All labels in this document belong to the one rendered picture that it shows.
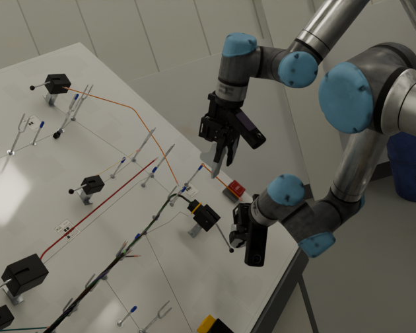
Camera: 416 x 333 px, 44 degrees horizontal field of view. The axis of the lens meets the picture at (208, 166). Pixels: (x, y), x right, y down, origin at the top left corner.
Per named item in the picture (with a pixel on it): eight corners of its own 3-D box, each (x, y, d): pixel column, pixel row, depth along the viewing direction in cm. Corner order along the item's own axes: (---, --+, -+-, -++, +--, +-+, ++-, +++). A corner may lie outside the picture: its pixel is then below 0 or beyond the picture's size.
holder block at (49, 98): (20, 97, 147) (29, 74, 142) (54, 94, 156) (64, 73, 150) (27, 109, 146) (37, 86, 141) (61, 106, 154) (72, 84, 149)
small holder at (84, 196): (57, 196, 132) (67, 179, 128) (87, 189, 139) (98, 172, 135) (66, 210, 131) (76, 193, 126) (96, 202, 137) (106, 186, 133)
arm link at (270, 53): (307, 86, 119) (261, 81, 117) (292, 81, 130) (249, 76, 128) (313, 52, 117) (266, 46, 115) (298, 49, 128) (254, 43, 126)
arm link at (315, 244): (352, 228, 118) (321, 190, 120) (323, 254, 112) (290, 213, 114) (333, 240, 124) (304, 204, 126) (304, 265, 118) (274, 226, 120)
